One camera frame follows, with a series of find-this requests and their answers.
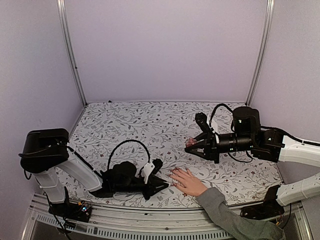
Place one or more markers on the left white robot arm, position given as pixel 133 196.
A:
pixel 47 149

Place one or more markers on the slotted metal front rail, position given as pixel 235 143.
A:
pixel 112 222

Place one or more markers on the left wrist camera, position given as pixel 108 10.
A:
pixel 150 168

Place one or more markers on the glitter nail polish bottle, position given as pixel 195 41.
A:
pixel 190 142

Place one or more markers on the grey sleeved forearm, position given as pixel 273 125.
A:
pixel 214 203

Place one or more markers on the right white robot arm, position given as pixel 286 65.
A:
pixel 295 150

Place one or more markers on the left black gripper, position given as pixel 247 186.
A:
pixel 154 181

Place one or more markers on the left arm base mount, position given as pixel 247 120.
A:
pixel 80 211

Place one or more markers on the left aluminium frame post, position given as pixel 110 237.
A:
pixel 61 6

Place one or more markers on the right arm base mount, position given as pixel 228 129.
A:
pixel 267 209

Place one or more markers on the right aluminium frame post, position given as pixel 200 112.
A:
pixel 270 4

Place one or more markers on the floral patterned table mat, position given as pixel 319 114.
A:
pixel 112 133

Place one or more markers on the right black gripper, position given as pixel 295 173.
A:
pixel 210 150

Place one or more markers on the person's bare hand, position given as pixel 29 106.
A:
pixel 186 182

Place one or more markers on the aluminium frame post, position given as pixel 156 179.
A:
pixel 61 6
pixel 270 4

